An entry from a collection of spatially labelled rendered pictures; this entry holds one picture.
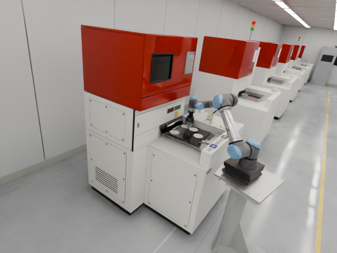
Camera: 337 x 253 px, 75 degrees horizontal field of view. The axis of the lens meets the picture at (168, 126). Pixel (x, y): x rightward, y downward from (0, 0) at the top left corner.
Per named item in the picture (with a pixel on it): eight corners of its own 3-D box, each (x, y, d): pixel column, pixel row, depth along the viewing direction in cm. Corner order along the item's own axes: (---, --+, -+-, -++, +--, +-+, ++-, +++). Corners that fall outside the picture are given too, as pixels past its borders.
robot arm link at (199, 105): (207, 102, 213) (201, 99, 221) (197, 103, 208) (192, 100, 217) (206, 110, 216) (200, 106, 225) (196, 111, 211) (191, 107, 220)
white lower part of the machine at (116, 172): (88, 188, 265) (85, 127, 232) (135, 161, 328) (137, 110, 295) (130, 219, 230) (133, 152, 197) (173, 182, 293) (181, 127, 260)
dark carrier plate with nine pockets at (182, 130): (166, 132, 225) (166, 131, 224) (183, 123, 251) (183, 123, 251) (194, 144, 208) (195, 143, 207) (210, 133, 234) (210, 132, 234)
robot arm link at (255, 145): (261, 157, 174) (266, 142, 168) (248, 160, 169) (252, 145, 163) (250, 150, 184) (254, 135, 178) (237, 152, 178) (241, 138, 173)
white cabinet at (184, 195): (142, 208, 245) (147, 145, 212) (186, 171, 320) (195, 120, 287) (191, 241, 214) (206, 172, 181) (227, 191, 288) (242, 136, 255)
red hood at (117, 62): (83, 90, 215) (80, 24, 191) (139, 81, 277) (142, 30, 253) (140, 112, 178) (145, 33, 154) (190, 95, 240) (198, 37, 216)
